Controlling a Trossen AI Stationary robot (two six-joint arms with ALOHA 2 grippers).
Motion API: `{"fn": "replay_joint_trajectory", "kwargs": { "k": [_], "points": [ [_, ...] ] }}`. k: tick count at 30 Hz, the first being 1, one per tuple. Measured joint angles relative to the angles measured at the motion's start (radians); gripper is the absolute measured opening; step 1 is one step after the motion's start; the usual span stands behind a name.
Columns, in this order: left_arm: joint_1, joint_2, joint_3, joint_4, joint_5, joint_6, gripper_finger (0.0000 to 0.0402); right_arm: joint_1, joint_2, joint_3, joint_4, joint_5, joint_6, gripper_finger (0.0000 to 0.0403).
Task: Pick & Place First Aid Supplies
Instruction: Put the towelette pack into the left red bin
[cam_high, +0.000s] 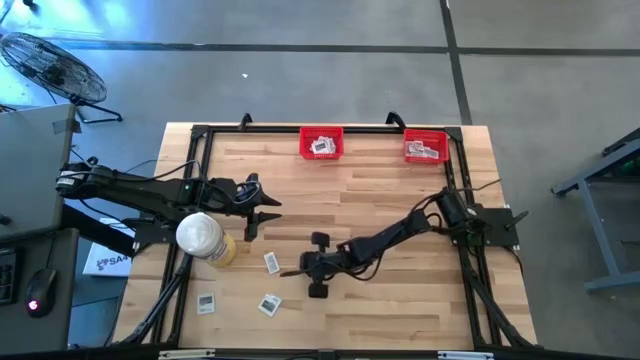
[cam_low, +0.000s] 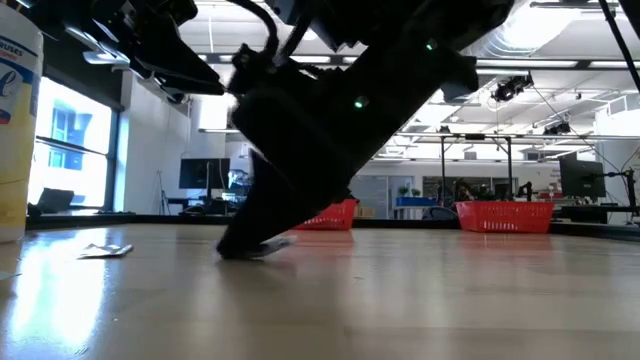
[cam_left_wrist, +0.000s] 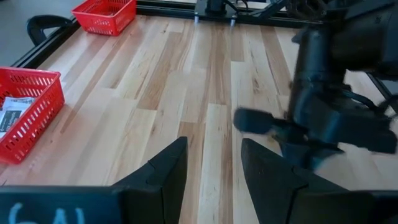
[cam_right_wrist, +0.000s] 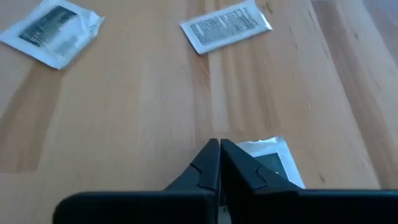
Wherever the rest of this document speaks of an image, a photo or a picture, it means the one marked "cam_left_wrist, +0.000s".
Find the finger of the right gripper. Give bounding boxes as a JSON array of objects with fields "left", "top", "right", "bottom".
[
  {"left": 233, "top": 108, "right": 312, "bottom": 169},
  {"left": 310, "top": 124, "right": 398, "bottom": 170}
]

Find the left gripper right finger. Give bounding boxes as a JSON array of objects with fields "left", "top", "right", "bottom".
[{"left": 241, "top": 138, "right": 398, "bottom": 224}]

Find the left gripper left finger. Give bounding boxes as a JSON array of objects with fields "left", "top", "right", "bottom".
[{"left": 0, "top": 136, "right": 189, "bottom": 224}]

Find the white printed first aid packet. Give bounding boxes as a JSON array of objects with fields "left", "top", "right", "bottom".
[
  {"left": 0, "top": 108, "right": 23, "bottom": 138},
  {"left": 1, "top": 96, "right": 35, "bottom": 110}
]

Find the red plastic basket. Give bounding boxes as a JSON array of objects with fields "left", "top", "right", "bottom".
[
  {"left": 0, "top": 66, "right": 65, "bottom": 165},
  {"left": 71, "top": 0, "right": 137, "bottom": 37}
]

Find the black curved frame bracket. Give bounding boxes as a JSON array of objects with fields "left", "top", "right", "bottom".
[{"left": 26, "top": 14, "right": 75, "bottom": 47}]

